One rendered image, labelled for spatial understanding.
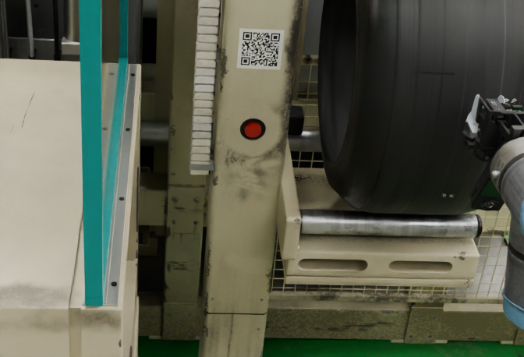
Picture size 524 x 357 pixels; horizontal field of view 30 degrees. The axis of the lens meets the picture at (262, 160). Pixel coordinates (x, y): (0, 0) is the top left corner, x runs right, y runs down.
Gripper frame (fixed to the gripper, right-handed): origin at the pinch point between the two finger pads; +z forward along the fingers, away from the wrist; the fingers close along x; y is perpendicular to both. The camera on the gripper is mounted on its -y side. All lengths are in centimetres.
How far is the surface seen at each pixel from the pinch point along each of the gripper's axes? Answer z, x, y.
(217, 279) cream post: 27, 37, -48
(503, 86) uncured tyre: 2.5, -3.9, 4.7
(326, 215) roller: 18.1, 18.4, -28.0
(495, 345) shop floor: 92, -51, -112
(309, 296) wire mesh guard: 72, 10, -82
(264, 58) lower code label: 20.8, 31.7, 0.7
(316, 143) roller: 45, 17, -26
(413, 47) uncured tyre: 4.2, 10.7, 9.6
